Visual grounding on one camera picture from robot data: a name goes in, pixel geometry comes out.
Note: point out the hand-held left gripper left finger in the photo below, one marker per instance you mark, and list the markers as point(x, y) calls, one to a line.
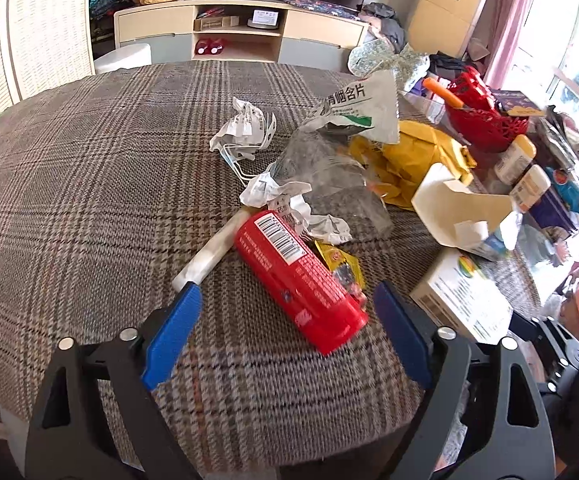
point(172, 332)

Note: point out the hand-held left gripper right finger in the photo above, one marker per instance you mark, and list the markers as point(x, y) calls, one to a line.
point(403, 332)

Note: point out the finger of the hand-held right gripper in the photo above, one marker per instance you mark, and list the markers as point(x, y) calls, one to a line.
point(564, 342)

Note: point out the white medicine box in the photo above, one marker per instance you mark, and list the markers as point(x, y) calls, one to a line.
point(464, 295)

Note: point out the white paper tube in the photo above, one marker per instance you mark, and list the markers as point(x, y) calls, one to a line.
point(209, 255)

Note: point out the yellow candy wrapper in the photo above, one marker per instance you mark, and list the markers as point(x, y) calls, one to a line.
point(342, 265)

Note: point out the red snack canister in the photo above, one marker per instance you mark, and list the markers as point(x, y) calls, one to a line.
point(294, 280)

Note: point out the white carton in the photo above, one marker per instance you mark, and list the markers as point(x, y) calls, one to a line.
point(439, 210)

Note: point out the white paper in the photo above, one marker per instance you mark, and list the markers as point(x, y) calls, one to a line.
point(274, 190)

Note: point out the yellow plastic bag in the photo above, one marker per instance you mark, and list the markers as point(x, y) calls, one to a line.
point(419, 155)

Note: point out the clear plastic bag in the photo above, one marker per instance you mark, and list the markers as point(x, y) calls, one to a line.
point(329, 170)

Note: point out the white receipt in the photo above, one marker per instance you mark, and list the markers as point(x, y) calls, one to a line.
point(242, 127)

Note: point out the white green printed packet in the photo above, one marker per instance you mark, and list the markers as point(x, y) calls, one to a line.
point(369, 105)

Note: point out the blue snack packet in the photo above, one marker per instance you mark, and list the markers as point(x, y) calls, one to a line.
point(567, 192)

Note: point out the white bottle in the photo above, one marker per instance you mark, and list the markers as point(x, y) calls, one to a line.
point(514, 160)
point(529, 190)

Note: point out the silver foil packet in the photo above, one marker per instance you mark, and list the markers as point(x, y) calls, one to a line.
point(557, 140)

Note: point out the red plastic basket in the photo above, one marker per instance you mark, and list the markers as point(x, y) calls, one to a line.
point(479, 125)

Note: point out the dark purple box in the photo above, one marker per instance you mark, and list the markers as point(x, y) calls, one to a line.
point(517, 102)

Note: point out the black bag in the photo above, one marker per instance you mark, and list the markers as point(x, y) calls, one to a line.
point(447, 65)

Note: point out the floral cloth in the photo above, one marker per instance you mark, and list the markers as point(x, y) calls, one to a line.
point(374, 57)

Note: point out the white round stool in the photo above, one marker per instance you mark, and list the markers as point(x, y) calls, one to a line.
point(122, 57)

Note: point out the red slippers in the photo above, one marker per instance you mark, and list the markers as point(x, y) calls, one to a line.
point(210, 47)

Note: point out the grey clothes pile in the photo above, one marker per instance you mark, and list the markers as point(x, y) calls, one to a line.
point(384, 25)

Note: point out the wooden television stand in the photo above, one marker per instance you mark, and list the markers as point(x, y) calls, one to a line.
point(154, 22)

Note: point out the small cardboard box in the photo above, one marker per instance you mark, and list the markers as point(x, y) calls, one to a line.
point(214, 23)

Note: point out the tall cardboard box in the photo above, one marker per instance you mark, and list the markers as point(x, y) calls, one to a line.
point(449, 10)

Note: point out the white round device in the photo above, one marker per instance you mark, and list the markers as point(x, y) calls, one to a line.
point(263, 18)

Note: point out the cream woven screen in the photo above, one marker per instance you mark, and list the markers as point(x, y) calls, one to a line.
point(34, 35)

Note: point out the pink curtain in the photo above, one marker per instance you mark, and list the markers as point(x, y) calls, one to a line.
point(512, 15)

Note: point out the dark patterned cloth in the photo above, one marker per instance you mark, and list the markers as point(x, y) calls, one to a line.
point(319, 7)

